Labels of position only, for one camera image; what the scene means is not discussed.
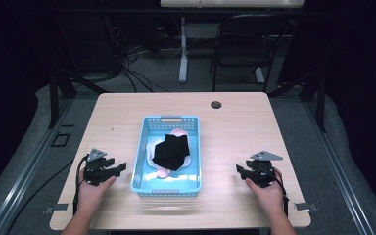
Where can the blue plastic basket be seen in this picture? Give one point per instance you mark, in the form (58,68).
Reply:
(189,182)

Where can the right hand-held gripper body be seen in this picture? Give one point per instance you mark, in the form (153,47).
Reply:
(262,171)

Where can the aluminium floor rail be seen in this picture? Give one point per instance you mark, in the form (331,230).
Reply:
(26,173)
(336,169)

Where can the black folding chair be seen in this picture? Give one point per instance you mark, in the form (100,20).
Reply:
(246,58)

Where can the white desk with legs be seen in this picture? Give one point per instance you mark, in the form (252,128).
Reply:
(183,65)

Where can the grey table grommet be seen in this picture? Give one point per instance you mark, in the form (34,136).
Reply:
(216,104)

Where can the black metal frame stand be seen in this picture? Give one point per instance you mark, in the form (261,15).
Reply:
(54,98)
(321,104)

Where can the grey metal table bracket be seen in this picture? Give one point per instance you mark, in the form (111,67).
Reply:
(56,208)
(305,206)

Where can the person's left hand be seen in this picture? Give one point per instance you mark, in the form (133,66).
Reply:
(91,197)

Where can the person's right hand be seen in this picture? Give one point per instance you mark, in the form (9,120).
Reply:
(271,197)

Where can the pink cloth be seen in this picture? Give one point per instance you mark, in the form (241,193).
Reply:
(163,173)

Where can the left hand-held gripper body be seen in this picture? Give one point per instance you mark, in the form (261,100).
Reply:
(94,171)

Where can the black cloth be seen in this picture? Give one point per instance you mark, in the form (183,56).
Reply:
(171,151)

